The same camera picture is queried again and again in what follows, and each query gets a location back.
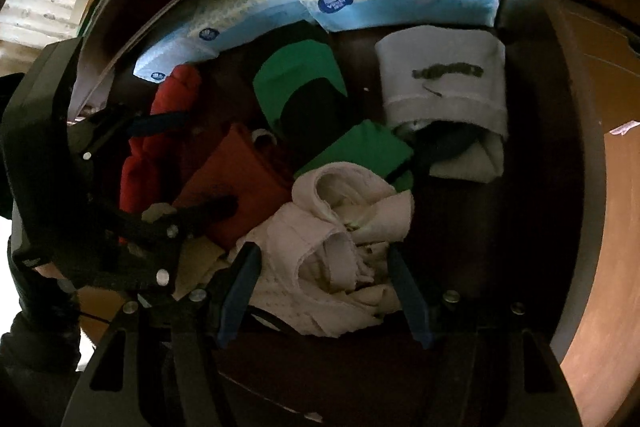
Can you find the long red sock roll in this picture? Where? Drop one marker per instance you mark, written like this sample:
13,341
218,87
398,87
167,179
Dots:
150,167

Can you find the green and black sock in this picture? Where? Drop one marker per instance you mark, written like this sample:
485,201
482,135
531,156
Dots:
295,72

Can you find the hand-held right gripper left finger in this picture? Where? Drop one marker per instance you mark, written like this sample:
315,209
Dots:
240,292

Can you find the taupe brown sock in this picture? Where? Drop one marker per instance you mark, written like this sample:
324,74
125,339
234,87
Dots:
200,262

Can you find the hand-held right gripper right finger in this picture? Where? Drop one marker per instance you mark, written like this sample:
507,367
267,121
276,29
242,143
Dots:
407,297

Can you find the red knitted sock bundle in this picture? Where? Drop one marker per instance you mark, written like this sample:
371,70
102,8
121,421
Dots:
235,177

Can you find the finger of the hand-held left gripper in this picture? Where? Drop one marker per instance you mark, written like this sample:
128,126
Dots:
160,122
210,209

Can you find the beige knitted sock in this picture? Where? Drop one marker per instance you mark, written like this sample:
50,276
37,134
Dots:
340,202

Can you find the white paper scrap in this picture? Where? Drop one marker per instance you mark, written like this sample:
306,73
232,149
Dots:
625,127

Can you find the grey blue sock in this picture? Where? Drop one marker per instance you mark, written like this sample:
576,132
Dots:
440,92

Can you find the person's left forearm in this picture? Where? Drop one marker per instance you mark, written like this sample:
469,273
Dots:
35,347

